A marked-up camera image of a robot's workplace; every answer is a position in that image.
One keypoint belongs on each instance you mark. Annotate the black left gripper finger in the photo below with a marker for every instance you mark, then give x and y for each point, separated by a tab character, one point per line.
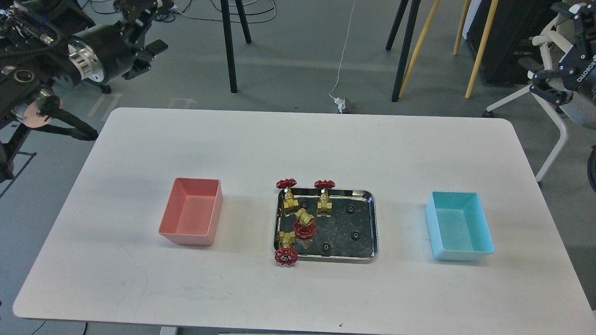
142	58
137	15

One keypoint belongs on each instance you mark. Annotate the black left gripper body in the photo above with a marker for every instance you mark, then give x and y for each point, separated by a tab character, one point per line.
100	53

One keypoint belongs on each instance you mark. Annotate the brass valve red handle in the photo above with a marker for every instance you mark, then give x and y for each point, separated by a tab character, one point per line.
305	226

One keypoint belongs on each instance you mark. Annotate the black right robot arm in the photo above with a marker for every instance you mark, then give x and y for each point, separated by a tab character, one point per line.
570	86

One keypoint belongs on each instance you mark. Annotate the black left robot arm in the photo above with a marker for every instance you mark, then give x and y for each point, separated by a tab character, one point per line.
44	42

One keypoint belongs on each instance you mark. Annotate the pink plastic box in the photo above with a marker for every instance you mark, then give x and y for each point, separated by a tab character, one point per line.
192	212

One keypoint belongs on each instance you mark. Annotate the brass valve top left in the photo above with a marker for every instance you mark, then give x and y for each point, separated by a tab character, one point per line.
290	203

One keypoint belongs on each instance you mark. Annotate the brass valve top right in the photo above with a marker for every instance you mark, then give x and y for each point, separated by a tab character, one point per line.
324	205

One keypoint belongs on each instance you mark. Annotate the brass valve bottom left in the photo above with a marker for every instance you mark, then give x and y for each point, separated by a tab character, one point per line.
285	254

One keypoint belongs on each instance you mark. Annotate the blue plastic box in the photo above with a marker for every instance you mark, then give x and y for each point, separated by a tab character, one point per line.
457	226

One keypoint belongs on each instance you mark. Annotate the black tripod legs left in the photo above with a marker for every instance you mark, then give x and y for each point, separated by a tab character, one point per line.
226	23

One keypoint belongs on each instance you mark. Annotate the white power adapter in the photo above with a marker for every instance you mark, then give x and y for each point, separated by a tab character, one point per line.
345	106

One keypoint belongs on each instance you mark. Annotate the stainless steel tray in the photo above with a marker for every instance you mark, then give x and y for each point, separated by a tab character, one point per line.
335	229

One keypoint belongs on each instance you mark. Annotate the black stand legs right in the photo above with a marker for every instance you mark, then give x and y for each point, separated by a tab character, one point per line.
406	44

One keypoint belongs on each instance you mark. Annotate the yellow wooden leg left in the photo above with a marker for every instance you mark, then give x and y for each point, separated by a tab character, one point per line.
419	45

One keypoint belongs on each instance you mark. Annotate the yellow wooden leg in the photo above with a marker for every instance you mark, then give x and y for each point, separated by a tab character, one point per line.
482	45
419	45

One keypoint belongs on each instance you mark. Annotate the yellow wooden leg right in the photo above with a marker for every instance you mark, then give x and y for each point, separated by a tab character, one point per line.
482	45

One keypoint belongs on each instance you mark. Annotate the black cabinet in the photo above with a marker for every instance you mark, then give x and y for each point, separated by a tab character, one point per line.
515	22

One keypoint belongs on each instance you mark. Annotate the white grey chair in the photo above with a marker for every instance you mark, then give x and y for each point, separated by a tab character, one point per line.
565	28

